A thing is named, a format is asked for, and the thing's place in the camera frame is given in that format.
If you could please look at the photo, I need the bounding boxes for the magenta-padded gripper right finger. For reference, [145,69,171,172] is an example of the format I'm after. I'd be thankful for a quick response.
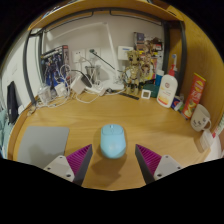
[134,143,184,185]

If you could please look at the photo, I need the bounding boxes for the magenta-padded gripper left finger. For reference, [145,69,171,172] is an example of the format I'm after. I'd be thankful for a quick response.
[43,143,94,187]

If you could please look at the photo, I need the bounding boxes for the light blue computer mouse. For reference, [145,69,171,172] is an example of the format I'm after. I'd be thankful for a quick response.
[99,123,128,160]

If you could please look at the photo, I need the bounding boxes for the grey mouse pad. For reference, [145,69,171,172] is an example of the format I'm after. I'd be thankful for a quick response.
[17,125,71,169]

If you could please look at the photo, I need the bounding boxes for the white printed mug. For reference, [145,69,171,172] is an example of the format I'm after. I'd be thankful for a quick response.
[190,103,212,133]

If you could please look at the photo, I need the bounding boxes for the teal blanket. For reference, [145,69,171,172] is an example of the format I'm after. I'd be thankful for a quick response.
[0,108,13,158]

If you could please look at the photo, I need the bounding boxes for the white lotion pump bottle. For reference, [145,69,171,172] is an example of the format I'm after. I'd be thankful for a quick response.
[156,64,179,109]

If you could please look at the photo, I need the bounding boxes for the small white square clock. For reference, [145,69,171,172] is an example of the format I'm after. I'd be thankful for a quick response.
[140,88,152,100]

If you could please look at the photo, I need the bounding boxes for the clear plastic bag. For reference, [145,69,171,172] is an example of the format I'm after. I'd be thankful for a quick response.
[38,85,53,103]

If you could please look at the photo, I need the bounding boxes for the white power adapter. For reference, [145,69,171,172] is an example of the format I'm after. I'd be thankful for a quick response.
[54,82,68,98]

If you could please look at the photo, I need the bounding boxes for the red yellow chips can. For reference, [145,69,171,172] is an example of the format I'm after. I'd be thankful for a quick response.
[182,72,207,120]

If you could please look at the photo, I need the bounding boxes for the dark green box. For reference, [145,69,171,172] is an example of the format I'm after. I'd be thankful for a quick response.
[143,83,159,98]

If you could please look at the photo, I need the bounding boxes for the black bag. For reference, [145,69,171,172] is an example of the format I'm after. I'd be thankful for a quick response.
[6,80,21,125]

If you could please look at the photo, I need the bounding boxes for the blue bottle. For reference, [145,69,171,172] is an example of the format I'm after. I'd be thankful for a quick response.
[154,69,165,88]

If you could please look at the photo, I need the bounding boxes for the white desk lamp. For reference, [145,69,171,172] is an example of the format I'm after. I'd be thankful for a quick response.
[44,21,127,92]

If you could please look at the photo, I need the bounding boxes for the metal cup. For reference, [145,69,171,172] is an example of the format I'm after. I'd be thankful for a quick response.
[85,64,101,84]

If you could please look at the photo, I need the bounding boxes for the robot model kit box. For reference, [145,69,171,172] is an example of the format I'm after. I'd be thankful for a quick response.
[40,44,71,88]

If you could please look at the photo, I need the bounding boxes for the wooden shelf unit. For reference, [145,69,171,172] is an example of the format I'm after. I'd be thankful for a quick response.
[28,0,184,31]

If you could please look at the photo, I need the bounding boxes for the white cable bundle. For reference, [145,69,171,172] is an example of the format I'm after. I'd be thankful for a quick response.
[33,74,126,109]

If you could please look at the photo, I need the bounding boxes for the grey metal frame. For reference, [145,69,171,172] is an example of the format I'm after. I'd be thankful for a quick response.
[22,8,188,108]

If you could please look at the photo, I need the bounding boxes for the white wall socket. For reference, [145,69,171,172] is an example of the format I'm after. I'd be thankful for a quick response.
[71,49,87,64]

